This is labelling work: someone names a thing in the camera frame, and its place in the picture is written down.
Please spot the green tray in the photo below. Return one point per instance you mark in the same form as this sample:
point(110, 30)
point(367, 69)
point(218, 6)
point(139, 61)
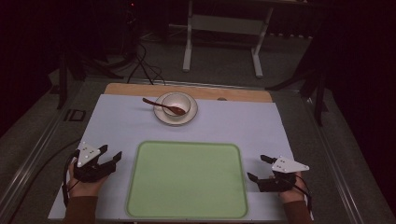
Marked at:
point(186, 180)

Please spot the black tripod stand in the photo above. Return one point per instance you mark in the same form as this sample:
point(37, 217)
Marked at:
point(311, 84)
point(67, 71)

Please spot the white table mat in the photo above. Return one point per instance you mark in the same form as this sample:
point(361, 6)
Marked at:
point(124, 124)

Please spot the white metal stand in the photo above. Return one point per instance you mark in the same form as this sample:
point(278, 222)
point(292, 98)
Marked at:
point(224, 28)

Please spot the brown wooden spoon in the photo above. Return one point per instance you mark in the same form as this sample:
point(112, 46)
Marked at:
point(165, 106)

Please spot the black floor socket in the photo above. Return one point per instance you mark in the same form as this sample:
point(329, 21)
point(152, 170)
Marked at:
point(75, 115)

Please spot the person's left hand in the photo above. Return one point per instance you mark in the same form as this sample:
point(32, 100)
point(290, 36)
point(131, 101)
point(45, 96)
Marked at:
point(83, 185)

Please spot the person's right hand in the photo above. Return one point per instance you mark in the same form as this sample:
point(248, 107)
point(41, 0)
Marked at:
point(293, 193)

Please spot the white bowl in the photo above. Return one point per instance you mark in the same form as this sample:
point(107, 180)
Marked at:
point(176, 102)

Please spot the white saucer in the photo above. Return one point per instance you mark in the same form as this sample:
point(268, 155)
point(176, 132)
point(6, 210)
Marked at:
point(162, 115)

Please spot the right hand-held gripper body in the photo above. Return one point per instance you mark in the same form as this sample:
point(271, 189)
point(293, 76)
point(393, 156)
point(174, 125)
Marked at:
point(281, 177)

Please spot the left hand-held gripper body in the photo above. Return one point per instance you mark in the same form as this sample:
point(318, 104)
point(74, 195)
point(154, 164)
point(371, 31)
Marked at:
point(91, 170)

